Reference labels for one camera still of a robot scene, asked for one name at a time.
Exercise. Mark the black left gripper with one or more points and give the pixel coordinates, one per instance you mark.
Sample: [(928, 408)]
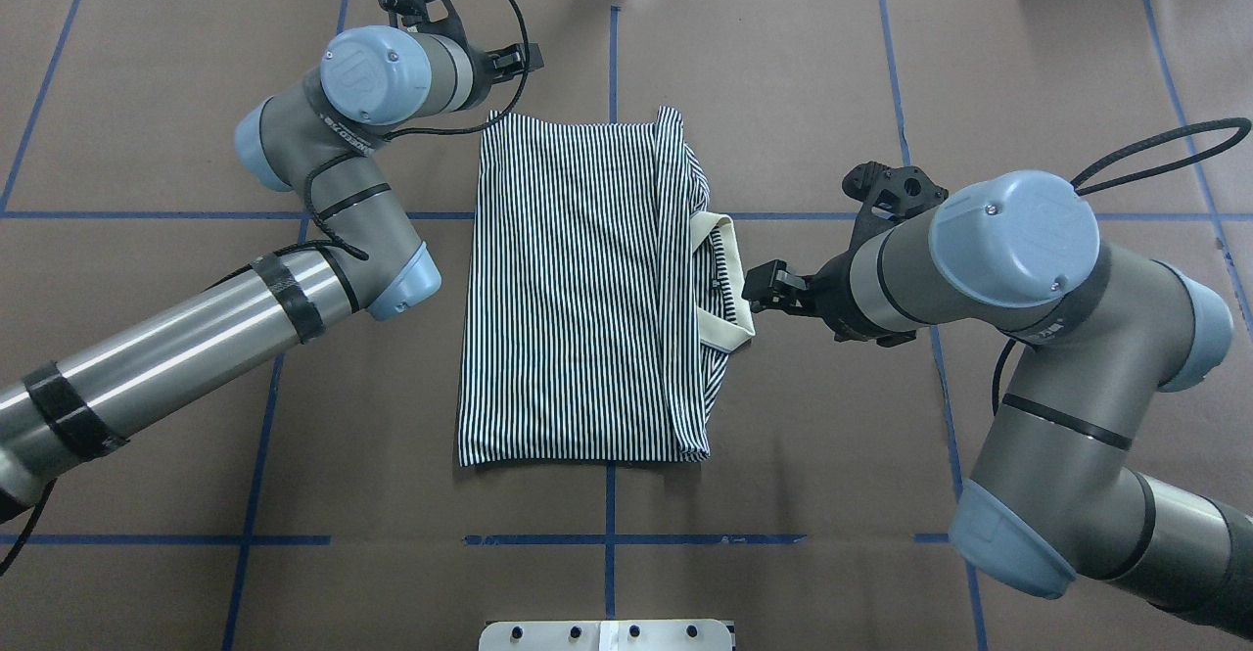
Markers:
[(483, 74)]

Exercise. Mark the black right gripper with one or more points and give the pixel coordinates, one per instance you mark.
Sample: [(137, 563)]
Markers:
[(828, 286)]

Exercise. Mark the navy white striped polo shirt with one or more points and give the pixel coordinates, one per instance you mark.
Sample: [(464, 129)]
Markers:
[(604, 297)]

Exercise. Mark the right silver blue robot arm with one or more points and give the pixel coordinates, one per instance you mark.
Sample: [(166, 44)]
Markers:
[(1050, 498)]

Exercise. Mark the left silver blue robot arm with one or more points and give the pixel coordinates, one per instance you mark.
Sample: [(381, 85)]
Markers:
[(318, 138)]

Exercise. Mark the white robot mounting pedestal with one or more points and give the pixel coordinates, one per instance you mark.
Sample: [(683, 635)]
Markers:
[(631, 634)]

